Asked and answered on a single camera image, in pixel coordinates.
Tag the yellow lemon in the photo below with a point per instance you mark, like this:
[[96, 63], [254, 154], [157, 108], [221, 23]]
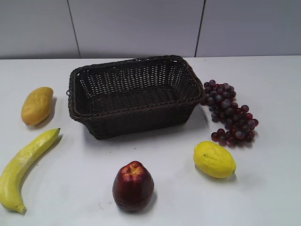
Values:
[[214, 160]]

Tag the yellow banana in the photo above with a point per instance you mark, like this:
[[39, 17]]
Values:
[[15, 170]]

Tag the red apple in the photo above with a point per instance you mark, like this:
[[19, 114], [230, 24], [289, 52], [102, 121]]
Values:
[[133, 187]]

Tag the purple grape bunch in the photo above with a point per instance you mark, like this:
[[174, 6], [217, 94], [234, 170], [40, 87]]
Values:
[[239, 123]]

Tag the black wicker basket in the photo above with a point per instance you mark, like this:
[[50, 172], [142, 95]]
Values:
[[135, 95]]

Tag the yellow mango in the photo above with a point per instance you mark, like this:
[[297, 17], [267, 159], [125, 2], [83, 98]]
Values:
[[37, 106]]

